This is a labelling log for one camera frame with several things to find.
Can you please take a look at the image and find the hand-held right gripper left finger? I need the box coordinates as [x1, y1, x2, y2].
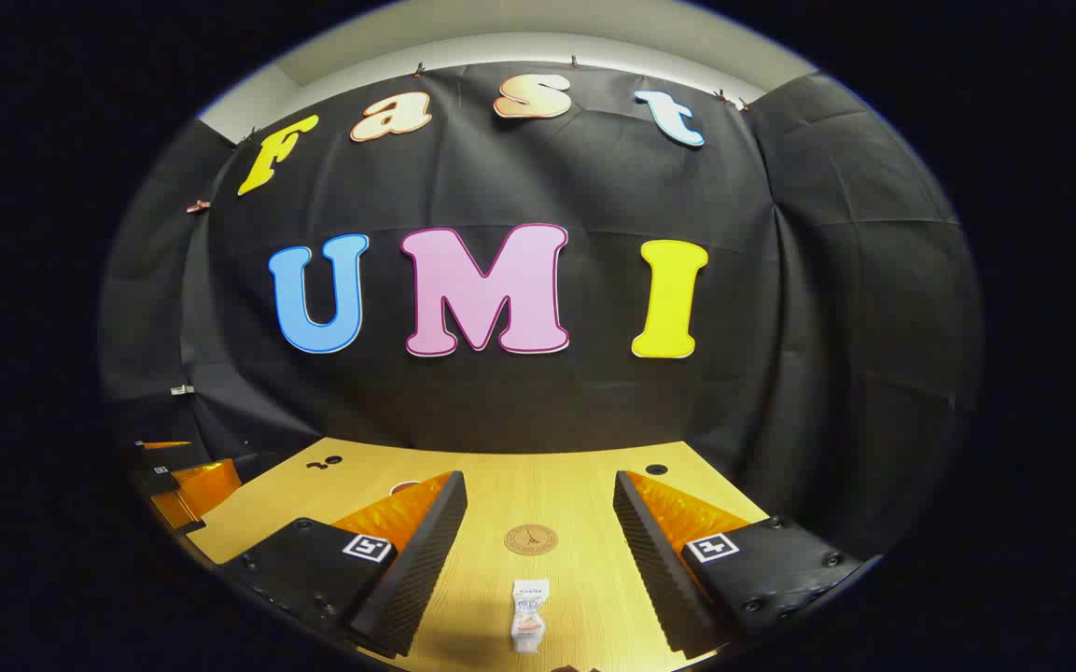
[218, 469, 469, 660]

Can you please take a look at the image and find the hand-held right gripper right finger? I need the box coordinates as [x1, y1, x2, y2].
[612, 469, 867, 660]

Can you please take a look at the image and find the round brown coaster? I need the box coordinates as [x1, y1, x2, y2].
[504, 524, 559, 557]

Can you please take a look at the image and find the white toothpaste tube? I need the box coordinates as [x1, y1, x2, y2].
[510, 579, 551, 654]

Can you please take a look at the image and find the wooden desktop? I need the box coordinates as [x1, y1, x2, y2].
[185, 437, 772, 672]

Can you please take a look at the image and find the black backdrop cloth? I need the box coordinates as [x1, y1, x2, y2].
[99, 61, 984, 561]

